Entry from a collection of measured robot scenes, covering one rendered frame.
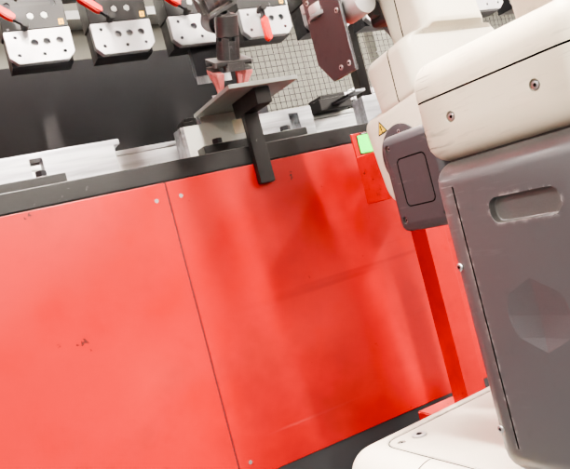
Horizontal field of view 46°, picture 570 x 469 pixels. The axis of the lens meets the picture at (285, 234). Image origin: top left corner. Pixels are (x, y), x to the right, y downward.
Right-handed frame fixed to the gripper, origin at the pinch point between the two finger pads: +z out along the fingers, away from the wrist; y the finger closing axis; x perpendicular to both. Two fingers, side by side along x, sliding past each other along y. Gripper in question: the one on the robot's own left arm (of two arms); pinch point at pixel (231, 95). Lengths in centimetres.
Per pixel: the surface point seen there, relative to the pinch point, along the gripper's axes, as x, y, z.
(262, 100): 15.9, -0.8, -1.7
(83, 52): -356, -39, 46
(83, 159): -3.1, 38.2, 10.5
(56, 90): -65, 32, 7
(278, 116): -4.6, -15.4, 9.1
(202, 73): -13.1, 2.2, -3.4
